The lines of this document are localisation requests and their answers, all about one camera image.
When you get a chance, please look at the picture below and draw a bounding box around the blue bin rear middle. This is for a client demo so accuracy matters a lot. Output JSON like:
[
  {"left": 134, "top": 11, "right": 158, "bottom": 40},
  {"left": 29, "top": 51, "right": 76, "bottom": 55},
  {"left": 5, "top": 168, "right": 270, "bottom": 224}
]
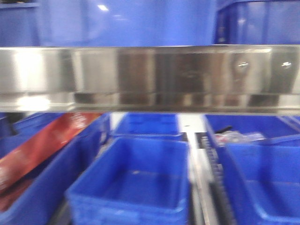
[{"left": 111, "top": 112, "right": 182, "bottom": 141}]

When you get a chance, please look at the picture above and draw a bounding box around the blue bin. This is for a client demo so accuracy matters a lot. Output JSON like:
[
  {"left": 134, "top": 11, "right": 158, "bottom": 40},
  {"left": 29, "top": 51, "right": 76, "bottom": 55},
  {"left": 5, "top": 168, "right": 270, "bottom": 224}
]
[
  {"left": 223, "top": 144, "right": 300, "bottom": 225},
  {"left": 215, "top": 0, "right": 300, "bottom": 45},
  {"left": 66, "top": 137, "right": 189, "bottom": 225},
  {"left": 204, "top": 114, "right": 300, "bottom": 148},
  {"left": 0, "top": 0, "right": 217, "bottom": 47},
  {"left": 111, "top": 112, "right": 182, "bottom": 141},
  {"left": 0, "top": 112, "right": 111, "bottom": 225}
]

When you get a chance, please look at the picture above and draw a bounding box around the blue bin lower middle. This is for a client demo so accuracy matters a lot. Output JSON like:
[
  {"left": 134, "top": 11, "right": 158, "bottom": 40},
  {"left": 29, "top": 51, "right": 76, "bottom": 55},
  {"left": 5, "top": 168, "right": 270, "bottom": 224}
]
[{"left": 66, "top": 137, "right": 189, "bottom": 225}]

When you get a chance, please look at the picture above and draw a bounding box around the steel roller track divider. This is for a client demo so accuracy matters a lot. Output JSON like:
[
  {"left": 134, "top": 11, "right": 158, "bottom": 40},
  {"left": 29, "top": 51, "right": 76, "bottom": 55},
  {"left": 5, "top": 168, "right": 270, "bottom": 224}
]
[{"left": 178, "top": 113, "right": 236, "bottom": 225}]

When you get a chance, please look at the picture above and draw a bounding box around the blue bin lower right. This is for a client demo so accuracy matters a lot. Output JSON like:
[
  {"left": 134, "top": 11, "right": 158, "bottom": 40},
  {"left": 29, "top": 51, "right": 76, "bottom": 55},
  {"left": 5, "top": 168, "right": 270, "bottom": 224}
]
[{"left": 223, "top": 144, "right": 300, "bottom": 225}]

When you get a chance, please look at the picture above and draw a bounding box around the blue bin rear right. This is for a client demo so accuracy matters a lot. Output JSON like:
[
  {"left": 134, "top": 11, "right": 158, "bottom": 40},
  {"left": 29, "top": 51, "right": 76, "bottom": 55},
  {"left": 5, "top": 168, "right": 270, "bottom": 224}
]
[{"left": 204, "top": 114, "right": 300, "bottom": 148}]

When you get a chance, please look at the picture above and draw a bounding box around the blue bin upper right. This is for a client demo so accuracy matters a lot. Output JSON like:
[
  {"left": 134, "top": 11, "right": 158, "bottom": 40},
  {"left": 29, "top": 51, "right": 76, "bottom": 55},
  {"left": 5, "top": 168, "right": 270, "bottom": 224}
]
[{"left": 215, "top": 0, "right": 300, "bottom": 45}]

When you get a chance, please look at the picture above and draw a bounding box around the blue bin lower left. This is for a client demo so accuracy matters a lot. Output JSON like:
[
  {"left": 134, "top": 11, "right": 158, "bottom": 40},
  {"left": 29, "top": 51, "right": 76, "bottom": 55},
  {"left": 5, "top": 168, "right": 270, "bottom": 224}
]
[{"left": 0, "top": 112, "right": 111, "bottom": 225}]

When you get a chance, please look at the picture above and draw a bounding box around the red cardboard box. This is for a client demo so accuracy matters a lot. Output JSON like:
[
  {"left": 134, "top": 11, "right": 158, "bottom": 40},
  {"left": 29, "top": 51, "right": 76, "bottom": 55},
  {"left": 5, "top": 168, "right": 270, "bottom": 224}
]
[{"left": 0, "top": 112, "right": 104, "bottom": 195}]

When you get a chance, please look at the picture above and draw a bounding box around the blue bin upper left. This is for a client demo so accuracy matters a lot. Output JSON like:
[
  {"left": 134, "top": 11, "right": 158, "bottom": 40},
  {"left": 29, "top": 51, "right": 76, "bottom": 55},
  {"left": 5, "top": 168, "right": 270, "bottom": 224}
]
[{"left": 0, "top": 0, "right": 217, "bottom": 47}]

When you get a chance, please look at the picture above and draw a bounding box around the stainless steel shelf front rail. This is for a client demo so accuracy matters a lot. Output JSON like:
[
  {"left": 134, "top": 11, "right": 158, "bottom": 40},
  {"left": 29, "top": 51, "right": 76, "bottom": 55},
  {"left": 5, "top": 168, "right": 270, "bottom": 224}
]
[{"left": 0, "top": 45, "right": 300, "bottom": 115}]

